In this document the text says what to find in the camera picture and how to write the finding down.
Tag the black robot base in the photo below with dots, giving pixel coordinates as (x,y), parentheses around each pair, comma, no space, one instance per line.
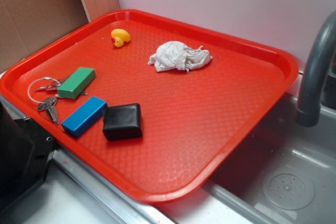
(26,151)

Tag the crumpled white paper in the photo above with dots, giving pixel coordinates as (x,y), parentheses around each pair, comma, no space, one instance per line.
(175,55)

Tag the red plastic tray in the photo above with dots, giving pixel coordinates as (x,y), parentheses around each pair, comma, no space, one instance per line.
(190,121)

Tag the black leather wallet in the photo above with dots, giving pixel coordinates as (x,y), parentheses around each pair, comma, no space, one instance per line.
(122,122)

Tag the blue rectangular block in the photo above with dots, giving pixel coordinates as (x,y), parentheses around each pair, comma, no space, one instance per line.
(84,117)

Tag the yellow rubber duck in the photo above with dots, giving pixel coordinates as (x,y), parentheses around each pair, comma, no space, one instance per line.
(119,37)

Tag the green rectangular block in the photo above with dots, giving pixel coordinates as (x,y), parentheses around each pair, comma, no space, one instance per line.
(74,85)

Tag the grey sink faucet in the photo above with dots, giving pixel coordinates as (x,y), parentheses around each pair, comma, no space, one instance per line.
(318,82)

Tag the grey plastic sink basin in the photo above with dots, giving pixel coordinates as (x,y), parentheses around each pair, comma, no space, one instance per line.
(280,173)

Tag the brown cardboard panel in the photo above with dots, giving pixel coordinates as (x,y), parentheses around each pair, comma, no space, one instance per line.
(30,25)

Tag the silver keys on wire ring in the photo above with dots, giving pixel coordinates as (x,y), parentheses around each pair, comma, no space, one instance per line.
(48,103)

